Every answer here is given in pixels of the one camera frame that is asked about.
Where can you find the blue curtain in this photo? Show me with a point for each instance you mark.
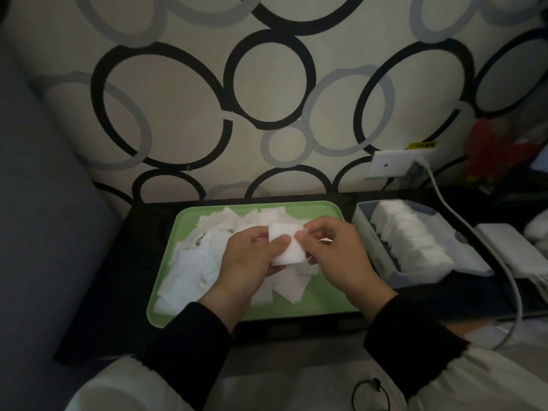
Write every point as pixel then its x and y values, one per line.
pixel 543 160

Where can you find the person's left hand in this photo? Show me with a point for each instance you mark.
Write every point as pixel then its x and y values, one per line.
pixel 244 269

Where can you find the grey upholstered sofa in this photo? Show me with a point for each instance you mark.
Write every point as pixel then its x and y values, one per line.
pixel 38 231

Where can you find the pile of white cotton pads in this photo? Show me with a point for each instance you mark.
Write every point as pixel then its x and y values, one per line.
pixel 192 269

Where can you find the stack of cotton pads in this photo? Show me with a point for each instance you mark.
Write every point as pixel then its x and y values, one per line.
pixel 289 250

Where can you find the person's right forearm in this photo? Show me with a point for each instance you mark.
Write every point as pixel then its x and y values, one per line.
pixel 428 359

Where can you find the person's right hand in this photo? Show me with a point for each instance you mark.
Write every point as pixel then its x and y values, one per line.
pixel 347 261

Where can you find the white neck fan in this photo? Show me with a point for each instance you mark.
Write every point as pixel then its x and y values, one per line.
pixel 538 228

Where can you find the person's left forearm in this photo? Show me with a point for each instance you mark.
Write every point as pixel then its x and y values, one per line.
pixel 171 359

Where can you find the white wall socket plate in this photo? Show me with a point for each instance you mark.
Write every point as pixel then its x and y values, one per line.
pixel 387 164

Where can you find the yellow warning sticker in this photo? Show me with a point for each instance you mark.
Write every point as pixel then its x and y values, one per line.
pixel 421 145

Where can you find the white power bank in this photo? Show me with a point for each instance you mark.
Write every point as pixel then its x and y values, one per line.
pixel 511 248

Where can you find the clear plastic box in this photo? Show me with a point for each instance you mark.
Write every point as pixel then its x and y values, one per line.
pixel 368 239

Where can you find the green plastic tray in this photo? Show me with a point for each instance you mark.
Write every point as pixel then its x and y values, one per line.
pixel 325 299

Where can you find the red decoration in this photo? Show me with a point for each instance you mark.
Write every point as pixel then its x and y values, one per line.
pixel 488 154

